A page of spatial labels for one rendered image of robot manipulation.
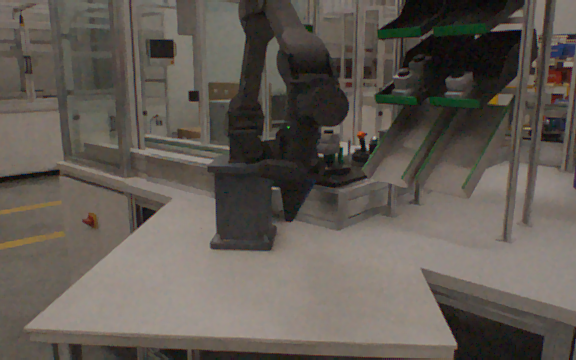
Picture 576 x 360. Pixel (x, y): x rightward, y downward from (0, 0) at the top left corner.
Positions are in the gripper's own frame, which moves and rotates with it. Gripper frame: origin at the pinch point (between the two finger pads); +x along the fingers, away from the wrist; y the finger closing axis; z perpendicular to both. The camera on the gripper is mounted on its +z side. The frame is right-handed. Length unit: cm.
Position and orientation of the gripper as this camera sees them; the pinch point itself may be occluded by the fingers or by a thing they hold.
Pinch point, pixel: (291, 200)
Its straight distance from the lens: 77.5
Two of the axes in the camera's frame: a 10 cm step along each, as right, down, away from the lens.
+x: -1.3, 9.8, 1.2
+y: -2.7, 0.8, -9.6
